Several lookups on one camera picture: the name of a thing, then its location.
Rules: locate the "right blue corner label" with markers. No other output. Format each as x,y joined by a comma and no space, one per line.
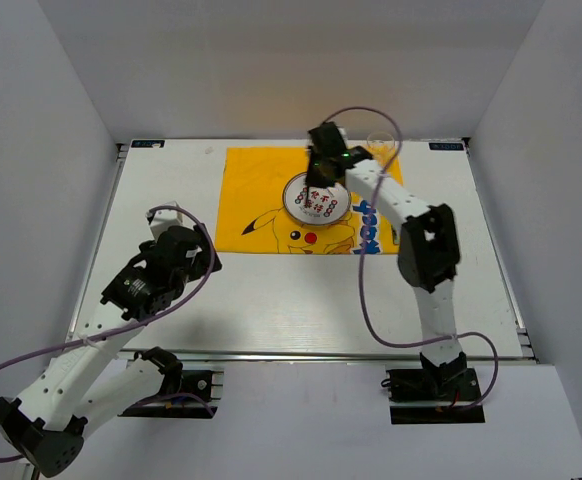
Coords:
446,146

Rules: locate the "white printed dinner plate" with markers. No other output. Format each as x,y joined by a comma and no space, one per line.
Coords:
321,210

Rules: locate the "yellow pikachu cloth mat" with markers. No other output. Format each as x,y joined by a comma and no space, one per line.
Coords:
252,219

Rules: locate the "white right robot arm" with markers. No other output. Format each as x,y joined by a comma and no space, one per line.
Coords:
428,248

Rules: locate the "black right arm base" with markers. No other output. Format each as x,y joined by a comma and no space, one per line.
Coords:
414,399

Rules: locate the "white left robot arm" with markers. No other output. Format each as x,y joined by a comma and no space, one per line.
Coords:
49,421

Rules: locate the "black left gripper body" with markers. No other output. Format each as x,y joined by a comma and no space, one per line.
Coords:
180,284

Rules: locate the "clear drinking glass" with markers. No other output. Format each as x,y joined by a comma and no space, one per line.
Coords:
382,146

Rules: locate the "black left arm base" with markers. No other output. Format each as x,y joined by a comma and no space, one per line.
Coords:
198,397

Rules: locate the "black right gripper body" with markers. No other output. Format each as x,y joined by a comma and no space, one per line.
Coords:
312,154

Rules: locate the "left blue corner label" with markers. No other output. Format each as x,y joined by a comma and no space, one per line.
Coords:
150,144

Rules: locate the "blue corner label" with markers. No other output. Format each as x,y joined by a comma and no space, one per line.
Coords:
446,146
150,144

